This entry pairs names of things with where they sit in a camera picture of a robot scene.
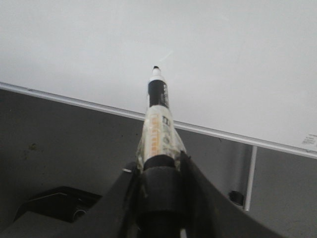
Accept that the white whiteboard stand leg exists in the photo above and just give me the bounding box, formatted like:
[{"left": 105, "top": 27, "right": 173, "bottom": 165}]
[{"left": 244, "top": 146, "right": 258, "bottom": 211}]

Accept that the white whiteboard with aluminium frame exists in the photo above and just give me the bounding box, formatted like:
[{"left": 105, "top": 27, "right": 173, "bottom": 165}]
[{"left": 0, "top": 0, "right": 317, "bottom": 158}]

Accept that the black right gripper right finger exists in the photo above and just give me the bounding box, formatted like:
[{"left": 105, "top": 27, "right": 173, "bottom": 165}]
[{"left": 180, "top": 152, "right": 282, "bottom": 238}]

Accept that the black angular base object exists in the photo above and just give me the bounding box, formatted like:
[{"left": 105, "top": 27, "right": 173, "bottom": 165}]
[{"left": 14, "top": 186, "right": 102, "bottom": 223}]

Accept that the black caster wheel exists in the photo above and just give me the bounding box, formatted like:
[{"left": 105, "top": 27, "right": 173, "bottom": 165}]
[{"left": 228, "top": 190, "right": 245, "bottom": 206}]

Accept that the black whiteboard marker taped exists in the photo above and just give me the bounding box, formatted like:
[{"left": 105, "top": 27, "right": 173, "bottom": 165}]
[{"left": 137, "top": 66, "right": 186, "bottom": 238}]

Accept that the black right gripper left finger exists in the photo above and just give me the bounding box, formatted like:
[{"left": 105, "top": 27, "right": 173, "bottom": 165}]
[{"left": 0, "top": 162, "right": 138, "bottom": 238}]

